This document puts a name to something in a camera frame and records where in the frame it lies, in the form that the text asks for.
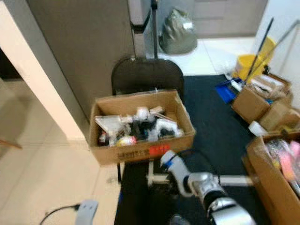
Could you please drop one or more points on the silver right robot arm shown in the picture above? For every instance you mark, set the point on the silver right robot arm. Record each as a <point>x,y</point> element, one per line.
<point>208,185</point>

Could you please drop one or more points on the short white tape strip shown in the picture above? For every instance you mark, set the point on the short white tape strip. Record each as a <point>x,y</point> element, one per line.
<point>151,173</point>

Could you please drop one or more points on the white plastic gadget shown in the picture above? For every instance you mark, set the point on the white plastic gadget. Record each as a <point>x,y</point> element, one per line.
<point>164,126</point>

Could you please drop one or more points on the cardboard box red label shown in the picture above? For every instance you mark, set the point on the cardboard box red label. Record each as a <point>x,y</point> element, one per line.
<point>122,154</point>

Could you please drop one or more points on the yellow round item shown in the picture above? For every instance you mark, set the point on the yellow round item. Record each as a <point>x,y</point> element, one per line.
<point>126,141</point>

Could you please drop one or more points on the large black floor mat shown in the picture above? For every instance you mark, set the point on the large black floor mat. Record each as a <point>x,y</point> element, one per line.
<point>215,131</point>

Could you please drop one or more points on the large open cardboard box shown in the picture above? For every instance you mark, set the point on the large open cardboard box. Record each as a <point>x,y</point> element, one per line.
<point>267,187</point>

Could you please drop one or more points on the clear plastic packet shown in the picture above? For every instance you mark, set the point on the clear plastic packet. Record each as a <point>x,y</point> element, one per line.
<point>108,125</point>

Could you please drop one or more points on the white roll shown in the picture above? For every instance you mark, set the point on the white roll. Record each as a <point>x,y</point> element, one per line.
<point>257,129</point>

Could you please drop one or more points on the small open cardboard box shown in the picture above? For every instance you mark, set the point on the small open cardboard box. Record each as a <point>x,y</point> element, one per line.
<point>248,108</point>

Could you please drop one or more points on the blue dustpan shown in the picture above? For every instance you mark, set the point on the blue dustpan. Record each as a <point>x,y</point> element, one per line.
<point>225,91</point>

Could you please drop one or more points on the black folding chair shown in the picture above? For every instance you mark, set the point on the black folding chair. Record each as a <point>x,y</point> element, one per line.
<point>145,72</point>

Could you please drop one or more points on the yellow mop bucket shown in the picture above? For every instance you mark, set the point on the yellow mop bucket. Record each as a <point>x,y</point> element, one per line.
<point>246,65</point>

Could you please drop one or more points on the grey green sack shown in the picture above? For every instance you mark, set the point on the grey green sack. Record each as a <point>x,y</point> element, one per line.
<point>178,35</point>

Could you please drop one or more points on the thin black pole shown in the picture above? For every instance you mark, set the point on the thin black pole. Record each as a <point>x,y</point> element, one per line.
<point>154,28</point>

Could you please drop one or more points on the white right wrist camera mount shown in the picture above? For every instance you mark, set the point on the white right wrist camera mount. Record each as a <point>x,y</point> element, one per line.
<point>176,164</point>

